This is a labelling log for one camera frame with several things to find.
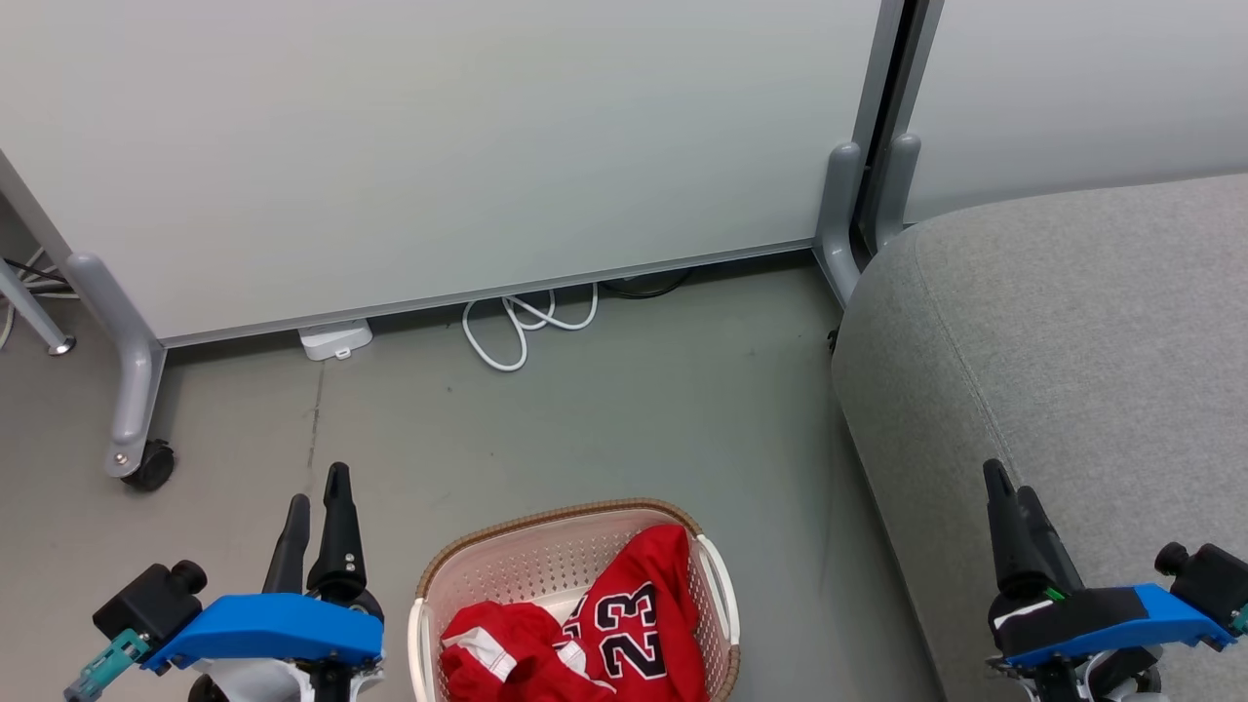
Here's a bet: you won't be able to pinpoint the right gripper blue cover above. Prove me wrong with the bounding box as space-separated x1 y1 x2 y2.
982 458 1239 702

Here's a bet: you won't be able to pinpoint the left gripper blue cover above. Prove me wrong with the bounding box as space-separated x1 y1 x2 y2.
144 463 386 702

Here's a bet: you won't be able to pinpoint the red shorts white trim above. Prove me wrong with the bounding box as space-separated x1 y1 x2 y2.
438 601 617 702

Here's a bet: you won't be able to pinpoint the red jersey number 23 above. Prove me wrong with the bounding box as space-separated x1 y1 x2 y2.
558 524 710 702

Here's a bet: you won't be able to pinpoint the grey fabric sofa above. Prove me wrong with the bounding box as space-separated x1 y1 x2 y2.
831 173 1248 702

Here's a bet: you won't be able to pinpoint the black caster wheel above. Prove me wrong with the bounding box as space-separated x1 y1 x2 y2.
121 439 177 492

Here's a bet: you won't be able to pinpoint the white plastic laundry basket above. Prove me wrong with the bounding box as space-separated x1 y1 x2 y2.
408 498 742 702

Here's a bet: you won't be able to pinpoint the long grey partition foot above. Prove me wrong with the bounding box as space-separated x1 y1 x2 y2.
64 252 169 480

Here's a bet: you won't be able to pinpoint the grey metal table leg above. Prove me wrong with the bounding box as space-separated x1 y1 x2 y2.
0 258 78 358

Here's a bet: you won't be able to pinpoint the short grey partition foot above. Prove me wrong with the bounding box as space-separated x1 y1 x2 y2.
813 141 866 309
874 133 923 254

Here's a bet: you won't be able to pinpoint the wide white partition panel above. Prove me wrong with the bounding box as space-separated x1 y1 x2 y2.
0 0 885 349

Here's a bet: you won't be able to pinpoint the left teal cable connector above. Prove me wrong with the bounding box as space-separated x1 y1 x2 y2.
63 629 153 702

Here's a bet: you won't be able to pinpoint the white looped cable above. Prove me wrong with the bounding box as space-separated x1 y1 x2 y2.
460 282 600 374

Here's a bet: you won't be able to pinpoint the bundle of thin cables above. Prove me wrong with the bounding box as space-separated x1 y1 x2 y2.
0 247 77 352

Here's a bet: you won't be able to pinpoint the black floor cable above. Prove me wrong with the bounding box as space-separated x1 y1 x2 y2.
598 267 696 301

